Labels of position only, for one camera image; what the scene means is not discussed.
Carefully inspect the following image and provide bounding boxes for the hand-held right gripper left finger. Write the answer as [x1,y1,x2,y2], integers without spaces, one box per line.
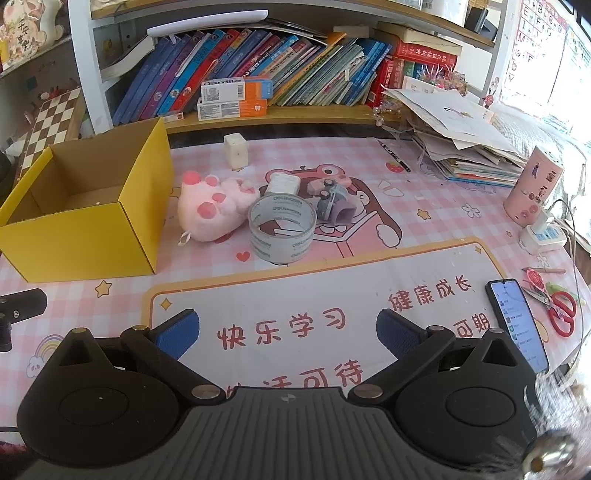
[48,310,227,403]

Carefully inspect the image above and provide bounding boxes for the grey toy truck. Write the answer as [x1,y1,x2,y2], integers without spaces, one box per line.
[301,178,358,227]

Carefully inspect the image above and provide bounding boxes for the clear packing tape roll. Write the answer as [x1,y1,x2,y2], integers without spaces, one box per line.
[248,194,317,265]

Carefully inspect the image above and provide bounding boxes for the black pen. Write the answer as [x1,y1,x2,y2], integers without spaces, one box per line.
[378,138,411,173]

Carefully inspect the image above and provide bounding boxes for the white quilted cloth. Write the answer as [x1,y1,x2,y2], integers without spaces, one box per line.
[490,104,591,158]

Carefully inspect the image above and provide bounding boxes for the pile of papers and booklets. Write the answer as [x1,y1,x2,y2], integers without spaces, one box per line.
[383,85,529,188]

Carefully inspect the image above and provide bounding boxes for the row of colourful books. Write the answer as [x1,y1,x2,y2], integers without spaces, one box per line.
[111,28,462,125]

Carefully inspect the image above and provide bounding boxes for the pink checked printed desk mat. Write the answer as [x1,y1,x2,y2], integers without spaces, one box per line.
[0,134,583,416]

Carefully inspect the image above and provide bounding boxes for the yellow cardboard box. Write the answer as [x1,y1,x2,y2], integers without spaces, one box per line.
[0,116,175,284]

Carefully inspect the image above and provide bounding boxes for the clear bead ornament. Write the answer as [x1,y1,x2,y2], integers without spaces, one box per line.
[373,104,402,127]

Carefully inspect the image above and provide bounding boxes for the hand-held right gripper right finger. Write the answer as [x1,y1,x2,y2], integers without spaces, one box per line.
[347,308,532,403]

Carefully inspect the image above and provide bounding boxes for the person's fluffy sleeve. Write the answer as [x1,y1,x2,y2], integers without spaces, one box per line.
[522,360,591,480]

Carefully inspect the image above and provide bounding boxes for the white power strip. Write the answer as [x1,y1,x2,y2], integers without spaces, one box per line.
[518,210,570,254]

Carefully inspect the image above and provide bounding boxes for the white and wooden bookshelf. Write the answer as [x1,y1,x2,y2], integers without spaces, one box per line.
[67,0,509,134]

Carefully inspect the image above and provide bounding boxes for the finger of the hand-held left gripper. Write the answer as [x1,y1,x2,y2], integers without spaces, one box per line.
[0,289,48,325]

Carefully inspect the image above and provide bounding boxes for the small cream white cube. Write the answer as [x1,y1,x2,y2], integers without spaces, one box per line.
[224,133,249,168]

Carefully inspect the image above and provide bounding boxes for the pink cylinder pen holder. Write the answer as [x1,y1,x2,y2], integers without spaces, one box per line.
[503,145,565,228]

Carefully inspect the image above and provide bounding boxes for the pink plush paw toy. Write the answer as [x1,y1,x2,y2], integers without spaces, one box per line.
[178,171,260,243]

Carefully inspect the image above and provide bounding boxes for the white side shelf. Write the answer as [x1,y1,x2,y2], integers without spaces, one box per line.
[0,41,84,139]

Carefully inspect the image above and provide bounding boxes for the white charger plug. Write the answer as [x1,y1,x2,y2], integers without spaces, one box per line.
[267,174,302,198]

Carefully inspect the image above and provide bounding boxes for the cartoon cat sign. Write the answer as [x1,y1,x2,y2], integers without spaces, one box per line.
[0,0,65,70]

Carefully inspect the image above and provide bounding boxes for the wall letter chart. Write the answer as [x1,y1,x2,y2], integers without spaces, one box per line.
[501,0,570,104]

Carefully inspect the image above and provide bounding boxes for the black smartphone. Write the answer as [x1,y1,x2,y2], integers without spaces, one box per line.
[485,278,550,374]

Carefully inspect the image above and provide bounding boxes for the red scissors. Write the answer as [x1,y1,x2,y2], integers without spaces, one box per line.
[525,284,578,337]

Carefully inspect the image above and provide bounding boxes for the brown and white chessboard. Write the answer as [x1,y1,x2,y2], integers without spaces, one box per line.
[14,88,86,185]

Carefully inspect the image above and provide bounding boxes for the white lamp bar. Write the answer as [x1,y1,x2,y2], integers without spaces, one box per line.
[147,18,269,38]

